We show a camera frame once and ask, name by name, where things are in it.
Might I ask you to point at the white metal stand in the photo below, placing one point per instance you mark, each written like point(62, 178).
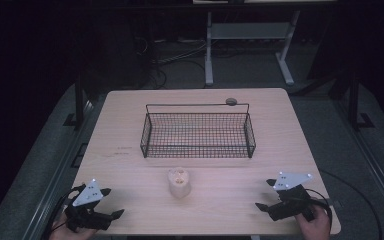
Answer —
point(246, 31)

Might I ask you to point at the person's right hand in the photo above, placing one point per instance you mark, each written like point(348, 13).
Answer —
point(313, 228)

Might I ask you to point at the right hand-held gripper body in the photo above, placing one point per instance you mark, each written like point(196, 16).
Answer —
point(291, 200)

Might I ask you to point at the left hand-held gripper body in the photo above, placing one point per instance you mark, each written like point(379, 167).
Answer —
point(87, 195)

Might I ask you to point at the small grey round object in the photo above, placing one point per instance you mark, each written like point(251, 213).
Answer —
point(231, 101)

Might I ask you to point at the person's left hand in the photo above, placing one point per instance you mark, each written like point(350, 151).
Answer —
point(63, 232)

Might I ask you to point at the aluminium floor rail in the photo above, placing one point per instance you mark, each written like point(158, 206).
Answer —
point(373, 160)
point(51, 186)

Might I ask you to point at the black floor plate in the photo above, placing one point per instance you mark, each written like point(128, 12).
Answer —
point(79, 155)

